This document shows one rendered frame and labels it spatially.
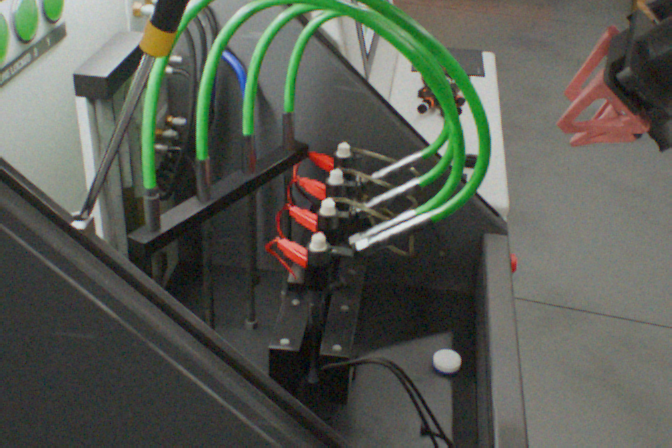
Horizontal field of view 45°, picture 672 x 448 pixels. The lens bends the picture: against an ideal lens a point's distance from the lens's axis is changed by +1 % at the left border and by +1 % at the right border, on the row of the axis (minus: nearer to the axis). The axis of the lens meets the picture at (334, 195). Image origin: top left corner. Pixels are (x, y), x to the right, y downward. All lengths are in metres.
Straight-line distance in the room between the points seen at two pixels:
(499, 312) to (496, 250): 0.15
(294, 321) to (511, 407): 0.28
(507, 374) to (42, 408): 0.57
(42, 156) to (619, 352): 2.08
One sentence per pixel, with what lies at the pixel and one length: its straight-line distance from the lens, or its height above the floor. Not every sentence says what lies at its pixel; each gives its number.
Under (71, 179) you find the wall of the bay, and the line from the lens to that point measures 0.97.
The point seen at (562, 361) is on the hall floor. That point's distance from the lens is 2.58.
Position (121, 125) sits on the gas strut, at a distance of 0.56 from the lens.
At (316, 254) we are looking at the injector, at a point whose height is 1.10.
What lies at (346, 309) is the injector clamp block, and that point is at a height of 0.98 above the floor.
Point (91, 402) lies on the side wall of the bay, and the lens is 0.68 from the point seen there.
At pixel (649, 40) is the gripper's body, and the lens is 0.77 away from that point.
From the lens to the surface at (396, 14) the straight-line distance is 0.82.
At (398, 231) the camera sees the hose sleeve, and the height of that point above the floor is 1.14.
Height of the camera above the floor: 1.64
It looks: 30 degrees down
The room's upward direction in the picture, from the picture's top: 3 degrees clockwise
